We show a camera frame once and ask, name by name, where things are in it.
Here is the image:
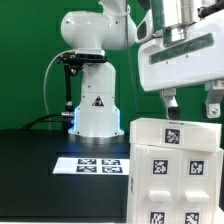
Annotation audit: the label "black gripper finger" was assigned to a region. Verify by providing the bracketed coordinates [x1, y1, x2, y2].
[202, 80, 224, 119]
[160, 88, 181, 120]

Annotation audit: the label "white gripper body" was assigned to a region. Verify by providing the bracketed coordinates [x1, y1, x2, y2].
[138, 13, 224, 91]

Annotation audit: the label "white cabinet body box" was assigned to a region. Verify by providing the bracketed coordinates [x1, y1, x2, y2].
[126, 144, 224, 224]

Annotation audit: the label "white cabinet top block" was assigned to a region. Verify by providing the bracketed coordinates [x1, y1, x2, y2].
[130, 118, 222, 152]

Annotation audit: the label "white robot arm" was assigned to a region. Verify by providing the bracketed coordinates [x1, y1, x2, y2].
[59, 0, 224, 143]

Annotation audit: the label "white marker sheet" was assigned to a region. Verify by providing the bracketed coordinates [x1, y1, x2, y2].
[53, 157, 129, 175]

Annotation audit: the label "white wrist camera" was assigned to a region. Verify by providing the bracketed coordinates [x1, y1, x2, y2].
[135, 9, 153, 44]

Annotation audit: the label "black table cables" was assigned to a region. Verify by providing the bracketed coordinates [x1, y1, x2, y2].
[22, 49, 79, 132]

